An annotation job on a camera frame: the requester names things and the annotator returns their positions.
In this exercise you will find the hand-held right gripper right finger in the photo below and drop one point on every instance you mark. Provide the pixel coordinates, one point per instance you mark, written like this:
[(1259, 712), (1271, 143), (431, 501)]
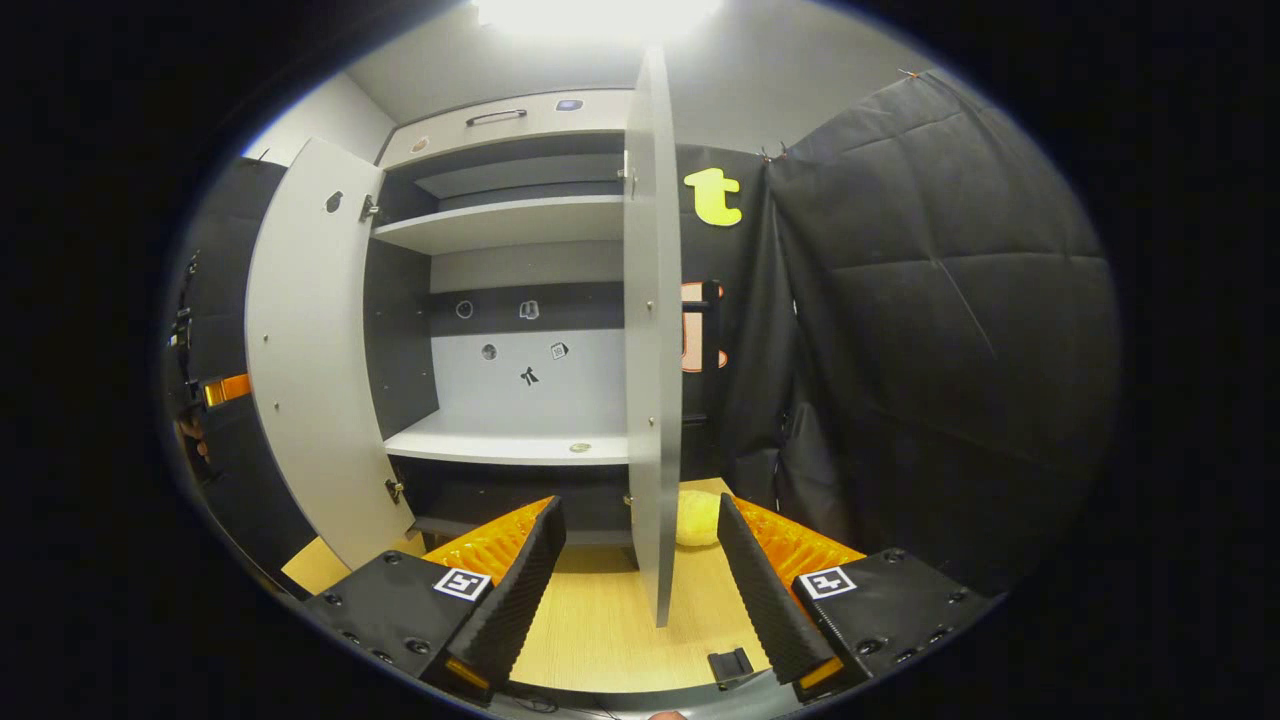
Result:
[(765, 600)]

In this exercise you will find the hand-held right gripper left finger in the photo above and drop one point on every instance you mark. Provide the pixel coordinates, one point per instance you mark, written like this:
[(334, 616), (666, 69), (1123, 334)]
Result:
[(520, 600)]

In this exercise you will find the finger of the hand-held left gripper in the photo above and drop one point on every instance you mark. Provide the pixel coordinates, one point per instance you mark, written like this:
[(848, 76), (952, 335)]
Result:
[(230, 389)]

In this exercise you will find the grey shoe cabinet door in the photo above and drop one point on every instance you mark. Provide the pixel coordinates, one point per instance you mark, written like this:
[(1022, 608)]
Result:
[(310, 350), (652, 350)]

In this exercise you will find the grey double-door shoe cabinet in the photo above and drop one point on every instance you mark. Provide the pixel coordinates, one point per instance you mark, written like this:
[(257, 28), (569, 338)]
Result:
[(400, 340)]

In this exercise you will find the grey cabinet shelf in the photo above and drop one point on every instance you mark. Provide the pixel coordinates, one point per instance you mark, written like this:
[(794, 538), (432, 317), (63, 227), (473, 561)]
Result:
[(500, 225), (500, 440)]

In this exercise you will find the metal door hinge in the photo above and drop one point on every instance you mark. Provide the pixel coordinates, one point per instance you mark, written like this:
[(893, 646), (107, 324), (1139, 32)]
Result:
[(395, 490), (369, 208), (627, 178)]

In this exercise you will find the grey cabinet drawer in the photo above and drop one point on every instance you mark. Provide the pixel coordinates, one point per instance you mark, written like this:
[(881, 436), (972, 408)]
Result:
[(450, 135)]

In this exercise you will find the yellow soft toy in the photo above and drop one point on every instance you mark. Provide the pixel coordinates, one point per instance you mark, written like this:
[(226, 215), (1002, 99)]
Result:
[(697, 520)]

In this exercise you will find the black backdrop cloth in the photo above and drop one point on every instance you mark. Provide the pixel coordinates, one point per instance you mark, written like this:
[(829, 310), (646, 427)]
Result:
[(950, 300)]

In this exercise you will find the large ceiling light panel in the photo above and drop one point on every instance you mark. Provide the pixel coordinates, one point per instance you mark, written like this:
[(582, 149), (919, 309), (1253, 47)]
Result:
[(600, 15)]

